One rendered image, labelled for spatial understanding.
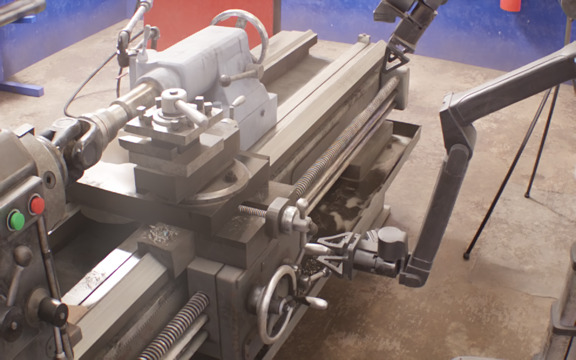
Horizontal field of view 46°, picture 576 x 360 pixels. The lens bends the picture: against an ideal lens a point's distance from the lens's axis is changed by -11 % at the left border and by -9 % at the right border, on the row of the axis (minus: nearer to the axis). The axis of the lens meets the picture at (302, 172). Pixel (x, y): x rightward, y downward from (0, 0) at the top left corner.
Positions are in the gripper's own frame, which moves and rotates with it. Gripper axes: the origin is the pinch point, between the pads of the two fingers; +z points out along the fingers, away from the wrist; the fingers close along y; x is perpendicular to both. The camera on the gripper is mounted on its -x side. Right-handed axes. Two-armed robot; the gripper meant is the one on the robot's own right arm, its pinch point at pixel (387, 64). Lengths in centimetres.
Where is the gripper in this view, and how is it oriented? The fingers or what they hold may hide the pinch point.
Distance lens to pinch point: 191.0
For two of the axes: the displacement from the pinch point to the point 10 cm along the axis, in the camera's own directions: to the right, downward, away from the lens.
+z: -5.1, 7.1, 4.9
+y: -2.3, 4.4, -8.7
